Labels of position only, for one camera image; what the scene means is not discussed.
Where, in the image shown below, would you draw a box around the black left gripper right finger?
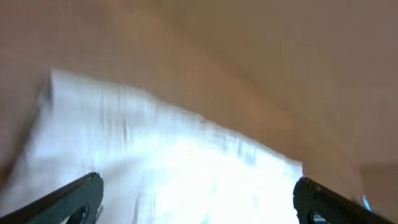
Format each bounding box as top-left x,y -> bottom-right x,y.
293,177 -> 393,224

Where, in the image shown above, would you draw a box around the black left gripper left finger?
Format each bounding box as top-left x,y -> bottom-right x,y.
1,172 -> 104,224

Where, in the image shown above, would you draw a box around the beige cotton shorts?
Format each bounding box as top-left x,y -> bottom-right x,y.
1,70 -> 302,223

